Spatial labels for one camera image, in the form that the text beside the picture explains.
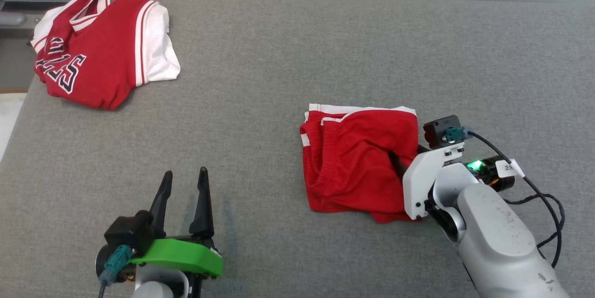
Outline red shorts white trim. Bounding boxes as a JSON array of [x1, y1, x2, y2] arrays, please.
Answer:
[[299, 103, 426, 224]]

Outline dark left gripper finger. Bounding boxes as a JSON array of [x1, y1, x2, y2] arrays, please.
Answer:
[[149, 171, 174, 238], [189, 166, 216, 238]]

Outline white laundry basket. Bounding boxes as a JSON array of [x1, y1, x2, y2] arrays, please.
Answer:
[[0, 88, 28, 163]]

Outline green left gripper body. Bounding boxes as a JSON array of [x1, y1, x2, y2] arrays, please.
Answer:
[[129, 236, 224, 280]]

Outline red jersey white sleeves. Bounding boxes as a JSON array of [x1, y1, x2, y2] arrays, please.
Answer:
[[31, 0, 181, 111]]

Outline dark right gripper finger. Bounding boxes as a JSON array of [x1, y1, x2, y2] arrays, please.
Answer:
[[388, 151, 410, 181]]

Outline grey metal stand frame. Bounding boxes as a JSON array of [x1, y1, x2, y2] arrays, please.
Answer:
[[0, 0, 71, 44]]

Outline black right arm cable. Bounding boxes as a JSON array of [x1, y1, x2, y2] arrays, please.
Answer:
[[445, 126, 566, 269]]

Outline grey fabric sofa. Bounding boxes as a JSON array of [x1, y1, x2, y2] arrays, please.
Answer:
[[0, 0, 595, 298]]

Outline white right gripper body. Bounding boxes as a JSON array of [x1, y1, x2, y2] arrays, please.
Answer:
[[402, 142, 465, 221]]

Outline white right cable label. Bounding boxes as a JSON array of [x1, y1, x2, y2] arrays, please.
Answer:
[[496, 160, 526, 179]]

